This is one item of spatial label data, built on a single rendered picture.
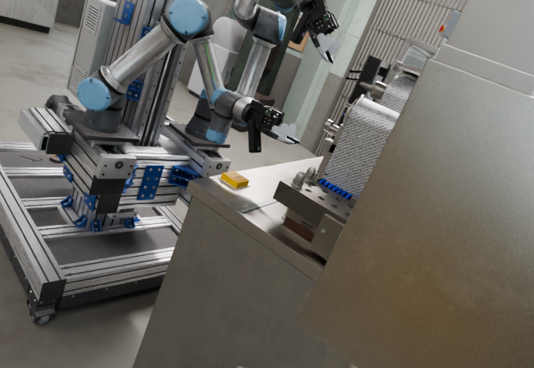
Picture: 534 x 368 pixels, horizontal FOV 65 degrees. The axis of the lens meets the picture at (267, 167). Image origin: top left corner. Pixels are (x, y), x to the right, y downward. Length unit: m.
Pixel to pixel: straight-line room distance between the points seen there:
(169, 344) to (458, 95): 1.33
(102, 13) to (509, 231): 1.89
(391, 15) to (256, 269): 4.67
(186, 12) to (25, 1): 6.13
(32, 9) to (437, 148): 7.29
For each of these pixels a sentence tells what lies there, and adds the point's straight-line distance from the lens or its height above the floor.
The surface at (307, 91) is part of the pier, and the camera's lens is 5.71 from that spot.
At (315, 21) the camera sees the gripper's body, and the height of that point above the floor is 1.47.
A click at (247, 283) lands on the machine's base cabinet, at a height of 0.73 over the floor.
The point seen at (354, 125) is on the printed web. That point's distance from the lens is 1.30.
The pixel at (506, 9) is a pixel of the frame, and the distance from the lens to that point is 0.41.
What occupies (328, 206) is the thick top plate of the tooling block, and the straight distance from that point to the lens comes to 1.16.
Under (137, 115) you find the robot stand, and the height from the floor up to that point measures 0.85.
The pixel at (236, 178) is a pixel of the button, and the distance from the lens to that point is 1.37.
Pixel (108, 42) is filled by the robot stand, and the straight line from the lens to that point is 2.09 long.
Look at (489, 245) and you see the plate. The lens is 0.40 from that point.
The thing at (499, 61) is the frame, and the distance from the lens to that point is 0.40.
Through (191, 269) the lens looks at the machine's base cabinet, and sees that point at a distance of 1.37.
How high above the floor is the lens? 1.42
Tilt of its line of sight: 18 degrees down
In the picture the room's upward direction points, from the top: 22 degrees clockwise
